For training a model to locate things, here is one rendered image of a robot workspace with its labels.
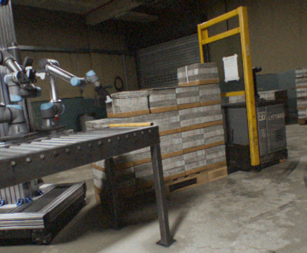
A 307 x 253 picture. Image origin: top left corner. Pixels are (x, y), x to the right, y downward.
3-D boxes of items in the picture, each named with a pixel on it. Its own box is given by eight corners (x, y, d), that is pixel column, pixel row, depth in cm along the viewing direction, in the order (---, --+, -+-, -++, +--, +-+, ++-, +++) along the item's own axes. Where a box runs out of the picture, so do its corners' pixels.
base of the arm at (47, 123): (38, 129, 263) (37, 118, 262) (46, 127, 278) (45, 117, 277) (54, 127, 261) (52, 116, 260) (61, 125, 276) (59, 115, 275)
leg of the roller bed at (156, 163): (165, 239, 199) (154, 143, 193) (172, 241, 195) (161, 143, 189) (160, 243, 195) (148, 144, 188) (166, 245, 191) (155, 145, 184)
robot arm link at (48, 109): (39, 118, 265) (37, 103, 263) (48, 116, 277) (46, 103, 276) (50, 117, 261) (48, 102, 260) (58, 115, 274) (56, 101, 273)
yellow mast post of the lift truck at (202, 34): (210, 157, 390) (197, 25, 372) (214, 156, 394) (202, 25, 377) (214, 158, 382) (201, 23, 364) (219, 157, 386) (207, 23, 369)
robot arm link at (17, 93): (30, 100, 196) (27, 84, 195) (14, 101, 187) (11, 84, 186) (23, 101, 201) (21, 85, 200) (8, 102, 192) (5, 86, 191)
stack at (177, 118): (95, 202, 291) (84, 121, 283) (187, 176, 349) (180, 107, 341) (109, 213, 258) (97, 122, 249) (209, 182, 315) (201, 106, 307)
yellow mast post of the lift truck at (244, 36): (248, 164, 333) (235, 8, 315) (253, 163, 337) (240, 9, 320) (255, 165, 325) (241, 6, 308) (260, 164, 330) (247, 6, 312)
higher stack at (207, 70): (186, 176, 348) (175, 68, 336) (205, 171, 363) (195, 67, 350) (208, 182, 315) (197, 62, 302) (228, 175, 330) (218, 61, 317)
